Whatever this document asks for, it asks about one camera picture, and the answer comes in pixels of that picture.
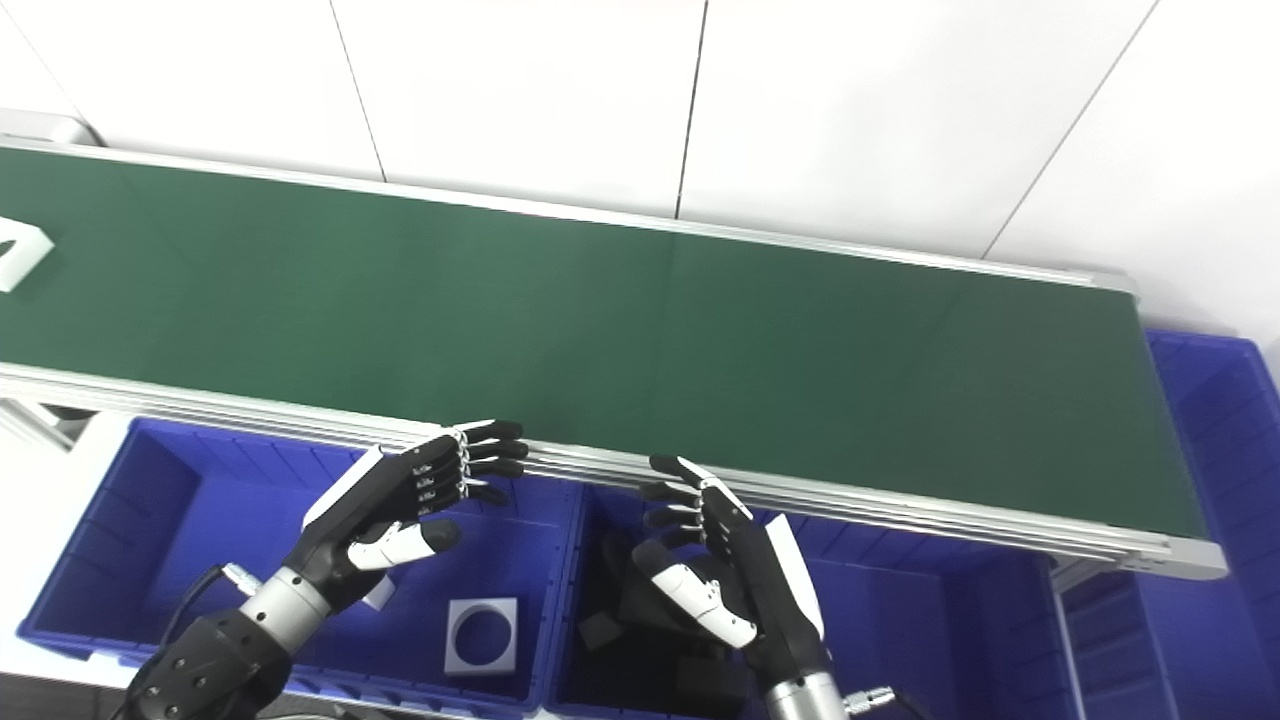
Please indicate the blue bin with black parts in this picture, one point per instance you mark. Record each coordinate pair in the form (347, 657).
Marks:
(900, 620)

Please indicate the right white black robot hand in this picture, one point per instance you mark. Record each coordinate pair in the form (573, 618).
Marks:
(750, 570)

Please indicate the aluminium conveyor support leg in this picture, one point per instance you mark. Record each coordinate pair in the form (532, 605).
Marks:
(35, 425)

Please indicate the green conveyor belt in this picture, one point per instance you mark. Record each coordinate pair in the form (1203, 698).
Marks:
(600, 330)

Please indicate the small white block part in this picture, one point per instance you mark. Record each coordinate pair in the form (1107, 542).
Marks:
(380, 596)

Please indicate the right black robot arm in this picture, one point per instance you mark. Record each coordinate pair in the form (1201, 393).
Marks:
(805, 700)

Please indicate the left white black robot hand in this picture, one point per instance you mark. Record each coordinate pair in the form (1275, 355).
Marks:
(400, 480)

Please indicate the empty blue plastic bin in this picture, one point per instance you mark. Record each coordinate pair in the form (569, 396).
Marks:
(1220, 450)

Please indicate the blue bin with white parts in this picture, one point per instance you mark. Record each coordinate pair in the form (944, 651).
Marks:
(230, 520)

